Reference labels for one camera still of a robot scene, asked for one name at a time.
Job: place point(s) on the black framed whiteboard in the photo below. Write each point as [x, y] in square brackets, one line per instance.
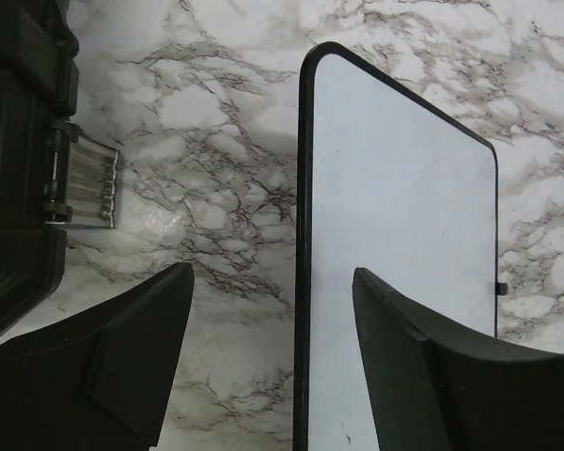
[389, 182]

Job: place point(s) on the black plastic toolbox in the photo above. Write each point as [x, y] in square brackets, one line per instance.
[53, 176]

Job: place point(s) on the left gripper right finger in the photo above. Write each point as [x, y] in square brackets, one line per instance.
[434, 384]

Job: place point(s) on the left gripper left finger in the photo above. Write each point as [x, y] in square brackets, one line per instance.
[100, 379]

